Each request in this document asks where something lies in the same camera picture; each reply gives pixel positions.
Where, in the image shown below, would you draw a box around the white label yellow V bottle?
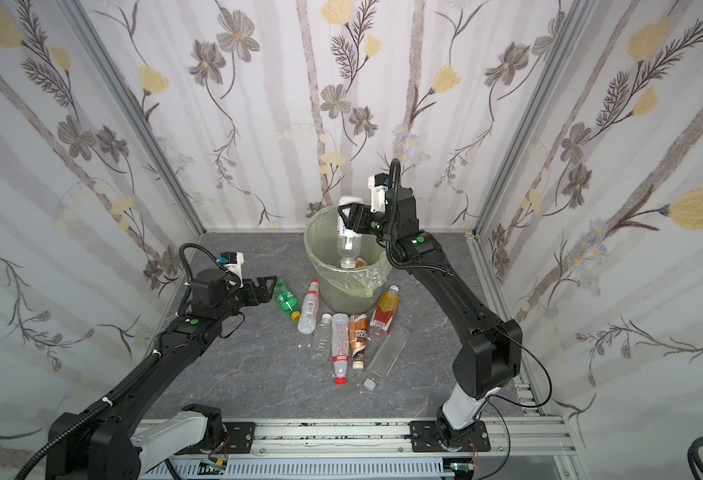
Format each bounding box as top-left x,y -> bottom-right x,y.
337,196 -> 363,270

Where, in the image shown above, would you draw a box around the green plastic bottle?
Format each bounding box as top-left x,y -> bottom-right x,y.
274,278 -> 301,321

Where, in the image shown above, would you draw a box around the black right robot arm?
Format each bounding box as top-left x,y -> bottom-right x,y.
338,189 -> 523,443

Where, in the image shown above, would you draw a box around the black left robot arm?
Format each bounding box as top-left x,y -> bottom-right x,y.
41,269 -> 278,479

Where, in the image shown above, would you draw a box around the green lined waste bin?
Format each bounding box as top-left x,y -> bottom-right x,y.
304,206 -> 391,315

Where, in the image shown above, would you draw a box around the white bottle red cap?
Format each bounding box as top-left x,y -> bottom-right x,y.
298,279 -> 321,335

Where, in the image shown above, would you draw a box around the small clear bottle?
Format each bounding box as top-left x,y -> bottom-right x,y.
313,313 -> 333,363

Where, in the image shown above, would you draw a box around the clear bottle red label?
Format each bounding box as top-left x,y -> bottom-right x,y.
332,313 -> 350,385

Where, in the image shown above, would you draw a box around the orange drink bottle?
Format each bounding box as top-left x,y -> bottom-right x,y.
369,285 -> 399,337

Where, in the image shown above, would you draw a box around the brown label milk tea bottle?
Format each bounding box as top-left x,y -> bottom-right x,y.
349,314 -> 369,370

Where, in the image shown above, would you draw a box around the large clear empty bottle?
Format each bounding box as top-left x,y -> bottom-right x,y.
363,326 -> 409,391

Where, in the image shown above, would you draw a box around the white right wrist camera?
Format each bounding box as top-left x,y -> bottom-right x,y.
367,173 -> 391,213

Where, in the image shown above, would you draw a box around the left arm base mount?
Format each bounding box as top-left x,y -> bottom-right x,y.
179,404 -> 256,456

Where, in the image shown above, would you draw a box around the black corrugated left cable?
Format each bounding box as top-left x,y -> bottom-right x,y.
12,353 -> 161,480

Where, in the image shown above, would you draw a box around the white vented cable duct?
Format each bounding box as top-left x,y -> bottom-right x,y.
143,458 -> 455,479

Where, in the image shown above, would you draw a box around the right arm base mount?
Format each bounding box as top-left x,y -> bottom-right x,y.
409,417 -> 491,453

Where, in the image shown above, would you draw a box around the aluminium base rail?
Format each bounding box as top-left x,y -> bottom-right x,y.
159,416 -> 587,479

